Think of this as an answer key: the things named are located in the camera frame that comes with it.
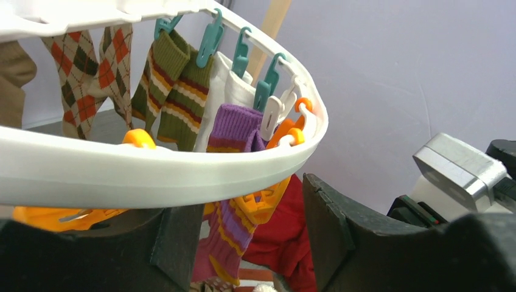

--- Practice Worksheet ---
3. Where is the wooden clothes rack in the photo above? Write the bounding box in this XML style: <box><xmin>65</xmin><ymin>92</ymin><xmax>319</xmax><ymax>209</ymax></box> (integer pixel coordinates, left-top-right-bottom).
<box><xmin>247</xmin><ymin>0</ymin><xmax>292</xmax><ymax>85</ymax></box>

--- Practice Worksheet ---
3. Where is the white hanging sock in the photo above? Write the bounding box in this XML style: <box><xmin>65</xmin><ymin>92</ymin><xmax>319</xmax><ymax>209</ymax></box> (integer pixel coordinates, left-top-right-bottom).
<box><xmin>192</xmin><ymin>51</ymin><xmax>259</xmax><ymax>154</ymax></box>

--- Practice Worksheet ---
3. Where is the white plastic clip hanger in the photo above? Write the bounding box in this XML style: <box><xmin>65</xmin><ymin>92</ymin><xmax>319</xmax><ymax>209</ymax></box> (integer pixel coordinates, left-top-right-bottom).
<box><xmin>1</xmin><ymin>1</ymin><xmax>329</xmax><ymax>209</ymax></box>

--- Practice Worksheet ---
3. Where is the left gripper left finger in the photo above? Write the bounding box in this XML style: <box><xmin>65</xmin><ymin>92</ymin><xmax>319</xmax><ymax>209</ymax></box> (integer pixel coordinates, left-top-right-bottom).
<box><xmin>1</xmin><ymin>204</ymin><xmax>204</xmax><ymax>291</ymax></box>

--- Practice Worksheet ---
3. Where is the maroon purple orange striped sock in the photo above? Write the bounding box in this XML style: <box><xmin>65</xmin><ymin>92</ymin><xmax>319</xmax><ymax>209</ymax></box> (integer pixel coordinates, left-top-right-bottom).
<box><xmin>192</xmin><ymin>103</ymin><xmax>266</xmax><ymax>285</ymax></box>

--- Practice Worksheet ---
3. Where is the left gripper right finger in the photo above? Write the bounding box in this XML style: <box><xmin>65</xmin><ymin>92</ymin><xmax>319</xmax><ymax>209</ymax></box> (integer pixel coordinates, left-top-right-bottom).
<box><xmin>302</xmin><ymin>174</ymin><xmax>515</xmax><ymax>291</ymax></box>

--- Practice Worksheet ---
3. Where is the green striped hanging sock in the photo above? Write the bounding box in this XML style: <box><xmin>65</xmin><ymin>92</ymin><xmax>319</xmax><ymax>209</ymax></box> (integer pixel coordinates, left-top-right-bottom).
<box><xmin>131</xmin><ymin>30</ymin><xmax>214</xmax><ymax>151</ymax></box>

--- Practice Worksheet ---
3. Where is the red cloth on table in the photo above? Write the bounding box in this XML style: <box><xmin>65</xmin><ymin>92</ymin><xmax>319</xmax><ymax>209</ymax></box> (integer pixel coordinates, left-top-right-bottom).
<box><xmin>242</xmin><ymin>175</ymin><xmax>317</xmax><ymax>292</ymax></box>

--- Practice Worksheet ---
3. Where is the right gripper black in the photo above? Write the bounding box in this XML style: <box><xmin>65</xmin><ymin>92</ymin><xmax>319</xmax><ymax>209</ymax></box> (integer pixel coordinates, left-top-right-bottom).
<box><xmin>386</xmin><ymin>139</ymin><xmax>516</xmax><ymax>226</ymax></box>

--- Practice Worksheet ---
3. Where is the argyle hanging sock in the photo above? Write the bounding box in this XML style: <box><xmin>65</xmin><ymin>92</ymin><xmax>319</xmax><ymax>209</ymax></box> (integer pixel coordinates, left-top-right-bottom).
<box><xmin>41</xmin><ymin>30</ymin><xmax>103</xmax><ymax>140</ymax></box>
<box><xmin>98</xmin><ymin>24</ymin><xmax>133</xmax><ymax>129</ymax></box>

